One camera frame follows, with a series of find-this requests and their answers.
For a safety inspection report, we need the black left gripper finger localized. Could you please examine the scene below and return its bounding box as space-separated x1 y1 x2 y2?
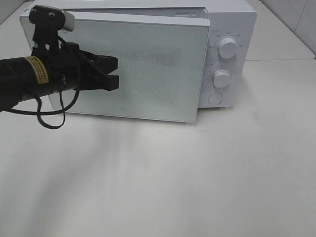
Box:
31 6 75 32

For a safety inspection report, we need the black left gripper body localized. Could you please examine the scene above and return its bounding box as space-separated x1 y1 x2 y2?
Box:
31 24 119 91

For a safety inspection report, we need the round white door button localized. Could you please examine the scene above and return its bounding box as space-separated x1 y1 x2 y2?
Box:
208 92 224 105

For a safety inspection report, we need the white dial knob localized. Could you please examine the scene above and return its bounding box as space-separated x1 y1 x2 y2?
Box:
212 70 230 88
216 36 238 59

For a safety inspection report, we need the white microwave door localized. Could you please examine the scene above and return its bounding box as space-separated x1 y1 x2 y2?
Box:
59 9 210 122

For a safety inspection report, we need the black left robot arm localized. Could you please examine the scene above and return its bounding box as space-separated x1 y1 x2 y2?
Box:
0 5 119 111

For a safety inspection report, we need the white microwave oven body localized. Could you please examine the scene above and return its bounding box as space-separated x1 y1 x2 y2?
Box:
32 0 257 108

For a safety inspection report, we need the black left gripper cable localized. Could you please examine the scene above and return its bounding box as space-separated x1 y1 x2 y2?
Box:
9 37 104 129

